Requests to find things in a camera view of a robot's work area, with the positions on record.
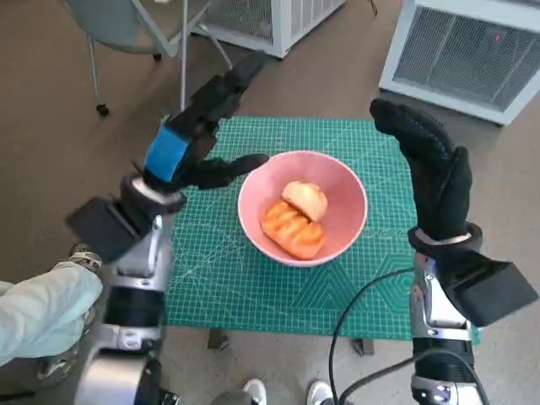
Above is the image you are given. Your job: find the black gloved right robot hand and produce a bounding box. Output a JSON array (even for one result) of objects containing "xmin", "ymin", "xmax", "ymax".
[{"xmin": 370, "ymin": 99, "xmax": 473, "ymax": 242}]

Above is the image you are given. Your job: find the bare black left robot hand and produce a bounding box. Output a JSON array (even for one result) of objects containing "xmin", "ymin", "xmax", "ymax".
[{"xmin": 134, "ymin": 51, "xmax": 271, "ymax": 193}]

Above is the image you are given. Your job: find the pink bowl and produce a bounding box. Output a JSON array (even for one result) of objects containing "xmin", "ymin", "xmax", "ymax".
[{"xmin": 237, "ymin": 150, "xmax": 369, "ymax": 267}]

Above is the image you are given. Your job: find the round bread bun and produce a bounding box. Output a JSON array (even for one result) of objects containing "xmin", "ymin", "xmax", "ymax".
[{"xmin": 281, "ymin": 180, "xmax": 329, "ymax": 223}]

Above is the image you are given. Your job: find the long ridged orange bread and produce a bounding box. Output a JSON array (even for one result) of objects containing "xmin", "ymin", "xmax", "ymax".
[{"xmin": 260, "ymin": 200, "xmax": 327, "ymax": 261}]

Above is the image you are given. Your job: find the white metal pole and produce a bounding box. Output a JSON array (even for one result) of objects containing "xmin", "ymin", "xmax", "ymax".
[{"xmin": 180, "ymin": 0, "xmax": 190, "ymax": 111}]

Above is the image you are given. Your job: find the grey office chair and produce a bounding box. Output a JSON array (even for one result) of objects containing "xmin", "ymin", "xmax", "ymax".
[{"xmin": 58, "ymin": 0, "xmax": 237, "ymax": 118}]

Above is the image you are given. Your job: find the white appliance unit red light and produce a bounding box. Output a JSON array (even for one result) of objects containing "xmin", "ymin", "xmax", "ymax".
[{"xmin": 378, "ymin": 0, "xmax": 540, "ymax": 127}]

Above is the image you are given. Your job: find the green cutting mat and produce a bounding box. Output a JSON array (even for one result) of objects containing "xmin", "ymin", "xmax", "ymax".
[{"xmin": 162, "ymin": 116, "xmax": 480, "ymax": 343}]

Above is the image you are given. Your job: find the white vented appliance unit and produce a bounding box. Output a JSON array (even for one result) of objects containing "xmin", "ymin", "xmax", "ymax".
[{"xmin": 189, "ymin": 0, "xmax": 347, "ymax": 59}]

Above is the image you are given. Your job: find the white foot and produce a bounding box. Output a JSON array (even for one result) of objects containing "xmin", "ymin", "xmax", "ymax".
[
  {"xmin": 242, "ymin": 378, "xmax": 267, "ymax": 405},
  {"xmin": 306, "ymin": 379, "xmax": 334, "ymax": 405}
]

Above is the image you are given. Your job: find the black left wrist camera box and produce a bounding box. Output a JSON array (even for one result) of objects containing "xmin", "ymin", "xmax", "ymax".
[{"xmin": 65, "ymin": 196, "xmax": 153, "ymax": 262}]

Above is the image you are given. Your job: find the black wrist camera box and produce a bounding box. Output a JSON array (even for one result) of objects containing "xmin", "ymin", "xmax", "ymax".
[
  {"xmin": 65, "ymin": 196, "xmax": 153, "ymax": 262},
  {"xmin": 442, "ymin": 259, "xmax": 540, "ymax": 328}
]

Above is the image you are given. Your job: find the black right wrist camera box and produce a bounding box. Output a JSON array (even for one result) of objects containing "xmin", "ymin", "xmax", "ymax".
[{"xmin": 442, "ymin": 259, "xmax": 540, "ymax": 328}]

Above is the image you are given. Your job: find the black table bracket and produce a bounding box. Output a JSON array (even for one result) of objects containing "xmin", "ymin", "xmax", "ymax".
[
  {"xmin": 352, "ymin": 337, "xmax": 375, "ymax": 358},
  {"xmin": 207, "ymin": 329, "xmax": 231, "ymax": 351}
]

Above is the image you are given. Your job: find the long black robot cable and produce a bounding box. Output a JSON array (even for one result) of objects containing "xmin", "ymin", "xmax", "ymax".
[{"xmin": 327, "ymin": 267, "xmax": 417, "ymax": 405}]

